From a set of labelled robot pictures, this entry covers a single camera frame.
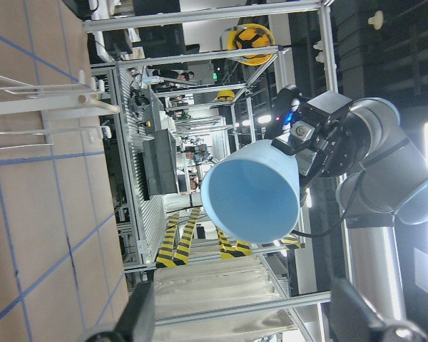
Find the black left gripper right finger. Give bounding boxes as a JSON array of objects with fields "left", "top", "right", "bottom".
[{"left": 330, "top": 279, "right": 428, "bottom": 342}]

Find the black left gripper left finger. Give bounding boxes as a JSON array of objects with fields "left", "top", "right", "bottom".
[{"left": 78, "top": 281, "right": 156, "bottom": 341}]

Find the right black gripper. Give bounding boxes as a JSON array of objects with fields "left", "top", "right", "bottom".
[{"left": 270, "top": 90, "right": 364, "bottom": 178}]

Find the light blue plastic cup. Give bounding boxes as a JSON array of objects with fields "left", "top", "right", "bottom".
[{"left": 200, "top": 140, "right": 300, "bottom": 244}]

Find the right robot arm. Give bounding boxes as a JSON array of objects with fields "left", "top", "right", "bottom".
[{"left": 272, "top": 85, "right": 428, "bottom": 341}]

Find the yellow hard hat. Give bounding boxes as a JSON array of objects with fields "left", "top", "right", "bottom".
[{"left": 227, "top": 23, "right": 275, "bottom": 66}]

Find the white wire cup rack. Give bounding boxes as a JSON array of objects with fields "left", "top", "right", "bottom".
[{"left": 0, "top": 69, "right": 121, "bottom": 150}]

